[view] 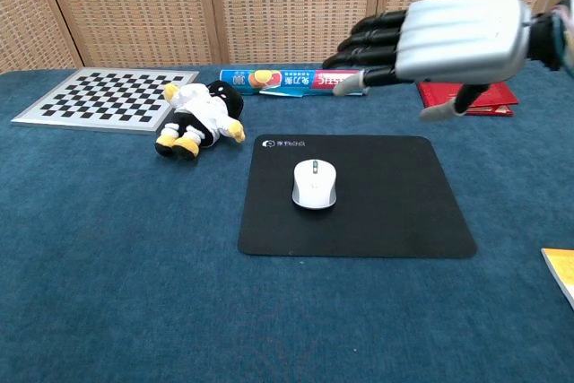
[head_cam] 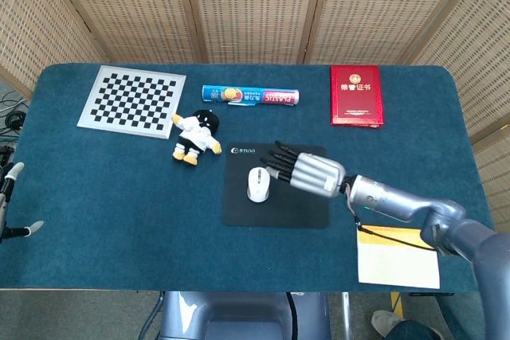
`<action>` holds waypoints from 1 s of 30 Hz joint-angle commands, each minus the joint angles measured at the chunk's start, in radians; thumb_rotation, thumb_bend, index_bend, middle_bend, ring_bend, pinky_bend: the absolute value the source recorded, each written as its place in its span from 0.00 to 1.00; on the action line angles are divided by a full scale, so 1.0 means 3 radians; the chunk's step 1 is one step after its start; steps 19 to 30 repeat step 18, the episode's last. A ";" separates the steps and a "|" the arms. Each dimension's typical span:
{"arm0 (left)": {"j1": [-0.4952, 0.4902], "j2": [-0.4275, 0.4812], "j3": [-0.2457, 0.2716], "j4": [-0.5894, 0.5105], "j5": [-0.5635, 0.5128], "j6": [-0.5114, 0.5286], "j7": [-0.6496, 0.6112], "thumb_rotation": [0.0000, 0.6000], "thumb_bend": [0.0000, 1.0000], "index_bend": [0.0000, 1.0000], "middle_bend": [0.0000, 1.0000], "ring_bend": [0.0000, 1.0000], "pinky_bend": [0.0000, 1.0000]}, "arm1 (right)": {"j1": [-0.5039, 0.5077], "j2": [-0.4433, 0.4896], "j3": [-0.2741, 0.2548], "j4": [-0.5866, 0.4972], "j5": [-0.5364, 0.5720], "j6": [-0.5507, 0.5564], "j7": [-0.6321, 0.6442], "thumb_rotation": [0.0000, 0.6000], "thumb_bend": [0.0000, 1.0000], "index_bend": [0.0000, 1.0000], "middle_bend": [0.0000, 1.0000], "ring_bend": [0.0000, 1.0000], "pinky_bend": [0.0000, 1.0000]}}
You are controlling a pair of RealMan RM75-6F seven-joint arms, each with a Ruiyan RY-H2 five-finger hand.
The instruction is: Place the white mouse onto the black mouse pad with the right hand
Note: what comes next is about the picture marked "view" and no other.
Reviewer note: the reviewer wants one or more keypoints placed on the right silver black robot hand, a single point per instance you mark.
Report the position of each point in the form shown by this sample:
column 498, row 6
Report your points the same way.
column 462, row 44

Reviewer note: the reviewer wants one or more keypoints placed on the black mouse pad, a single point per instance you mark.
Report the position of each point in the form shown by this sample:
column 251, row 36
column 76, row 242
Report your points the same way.
column 372, row 203

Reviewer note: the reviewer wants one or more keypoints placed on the blue felt table cover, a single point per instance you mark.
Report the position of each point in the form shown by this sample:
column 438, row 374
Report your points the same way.
column 134, row 266

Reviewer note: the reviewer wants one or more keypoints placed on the red certificate book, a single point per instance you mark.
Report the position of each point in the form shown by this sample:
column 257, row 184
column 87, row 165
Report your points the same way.
column 486, row 98

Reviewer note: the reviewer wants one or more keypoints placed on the black white checkerboard calibration board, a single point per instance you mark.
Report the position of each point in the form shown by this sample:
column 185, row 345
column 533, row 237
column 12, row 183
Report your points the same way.
column 107, row 98

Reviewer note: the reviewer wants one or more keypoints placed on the blue plastic wrap roll box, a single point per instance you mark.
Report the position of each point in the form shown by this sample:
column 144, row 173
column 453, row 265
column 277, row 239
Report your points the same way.
column 291, row 80

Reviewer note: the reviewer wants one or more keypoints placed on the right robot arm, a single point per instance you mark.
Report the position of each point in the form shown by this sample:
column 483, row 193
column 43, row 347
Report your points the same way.
column 553, row 37

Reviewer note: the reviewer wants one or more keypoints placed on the black yellow plush toy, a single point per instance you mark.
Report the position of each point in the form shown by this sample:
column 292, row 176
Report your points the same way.
column 202, row 118

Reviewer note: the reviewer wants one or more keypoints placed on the woven bamboo folding screen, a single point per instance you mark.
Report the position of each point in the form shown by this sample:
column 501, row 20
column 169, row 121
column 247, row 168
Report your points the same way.
column 224, row 6

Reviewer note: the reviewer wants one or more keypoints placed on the white computer mouse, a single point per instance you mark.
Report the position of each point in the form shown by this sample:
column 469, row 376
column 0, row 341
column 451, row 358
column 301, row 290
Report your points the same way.
column 314, row 184

